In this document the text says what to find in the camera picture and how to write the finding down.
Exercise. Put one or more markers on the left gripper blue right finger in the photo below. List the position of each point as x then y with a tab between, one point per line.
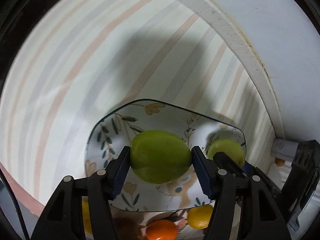
205	170

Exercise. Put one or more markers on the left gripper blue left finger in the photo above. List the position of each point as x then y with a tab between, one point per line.
117	171

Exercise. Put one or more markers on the large yellow orange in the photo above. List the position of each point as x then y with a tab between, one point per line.
199	217

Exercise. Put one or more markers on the brown red apple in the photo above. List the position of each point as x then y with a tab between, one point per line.
127	229

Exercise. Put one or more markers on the green apple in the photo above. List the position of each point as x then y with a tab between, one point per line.
229	147
159	157

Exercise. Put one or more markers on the small yellow lemon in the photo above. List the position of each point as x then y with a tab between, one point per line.
86	217

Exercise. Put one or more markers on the colourful wall sticker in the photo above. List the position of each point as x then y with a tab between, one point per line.
283	150

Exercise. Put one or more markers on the floral oval ceramic plate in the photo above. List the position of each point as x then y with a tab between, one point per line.
118	128

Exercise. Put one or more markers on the calico cat shaped mat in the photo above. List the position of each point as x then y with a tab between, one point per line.
143	219

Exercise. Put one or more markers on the orange tangerine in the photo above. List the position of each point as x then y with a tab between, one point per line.
161	229

